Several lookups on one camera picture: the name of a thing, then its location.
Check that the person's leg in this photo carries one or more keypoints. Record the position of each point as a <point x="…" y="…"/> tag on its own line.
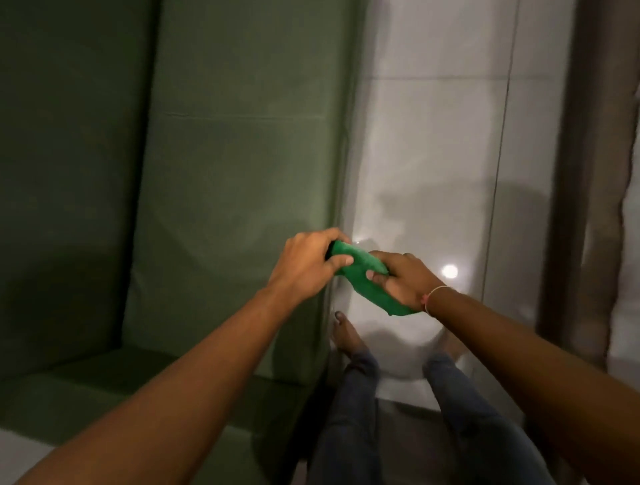
<point x="480" y="424"/>
<point x="345" y="419"/>

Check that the person's left leg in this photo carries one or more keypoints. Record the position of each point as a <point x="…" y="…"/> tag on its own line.
<point x="345" y="419"/>

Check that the person's left hand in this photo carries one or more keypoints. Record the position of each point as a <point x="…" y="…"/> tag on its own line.
<point x="300" y="267"/>

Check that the person's right thumb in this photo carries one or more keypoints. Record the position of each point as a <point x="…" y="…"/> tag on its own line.
<point x="381" y="278"/>

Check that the brown curtain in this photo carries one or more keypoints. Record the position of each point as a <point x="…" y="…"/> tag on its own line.
<point x="590" y="175"/>

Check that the person's right forearm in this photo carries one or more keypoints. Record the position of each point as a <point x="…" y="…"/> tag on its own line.
<point x="540" y="369"/>

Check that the person's left forearm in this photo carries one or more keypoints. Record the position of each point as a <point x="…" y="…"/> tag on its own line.
<point x="170" y="394"/>

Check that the person's left thumb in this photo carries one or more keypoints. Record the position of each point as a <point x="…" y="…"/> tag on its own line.
<point x="339" y="263"/>

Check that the green cleaning cloth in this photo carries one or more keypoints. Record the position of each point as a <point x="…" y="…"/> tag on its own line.
<point x="367" y="282"/>

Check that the green sofa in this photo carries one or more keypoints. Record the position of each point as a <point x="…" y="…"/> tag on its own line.
<point x="165" y="215"/>

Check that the person's right leg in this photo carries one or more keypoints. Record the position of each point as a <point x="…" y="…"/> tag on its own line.
<point x="480" y="424"/>

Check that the person's right hand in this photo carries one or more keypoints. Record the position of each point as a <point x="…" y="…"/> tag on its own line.
<point x="407" y="282"/>

